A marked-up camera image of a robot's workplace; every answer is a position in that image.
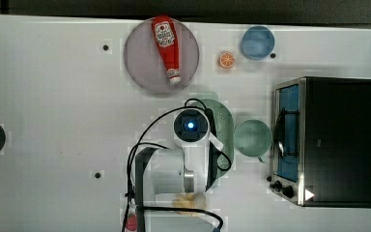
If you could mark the grey round plate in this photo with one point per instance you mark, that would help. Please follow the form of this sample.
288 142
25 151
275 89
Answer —
145 66

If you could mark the orange slice toy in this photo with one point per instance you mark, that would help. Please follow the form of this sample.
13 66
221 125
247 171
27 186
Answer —
226 60

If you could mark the green mug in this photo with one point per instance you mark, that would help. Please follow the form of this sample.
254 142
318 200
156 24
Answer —
253 138

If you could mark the red ketchup bottle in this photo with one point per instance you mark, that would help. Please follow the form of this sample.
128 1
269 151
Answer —
166 40

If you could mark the green oval strainer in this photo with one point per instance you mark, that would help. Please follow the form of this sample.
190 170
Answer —
220 161

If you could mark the red strawberry toy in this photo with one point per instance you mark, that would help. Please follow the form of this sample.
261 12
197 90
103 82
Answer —
131 225

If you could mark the black toaster oven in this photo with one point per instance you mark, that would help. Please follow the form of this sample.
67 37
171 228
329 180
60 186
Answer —
321 150

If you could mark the blue bowl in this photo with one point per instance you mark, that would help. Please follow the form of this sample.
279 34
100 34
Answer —
257 43

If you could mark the peeled banana toy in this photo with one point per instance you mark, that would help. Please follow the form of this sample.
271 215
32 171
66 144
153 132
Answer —
191 201

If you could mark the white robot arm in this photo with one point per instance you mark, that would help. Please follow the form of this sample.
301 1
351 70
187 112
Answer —
169 183

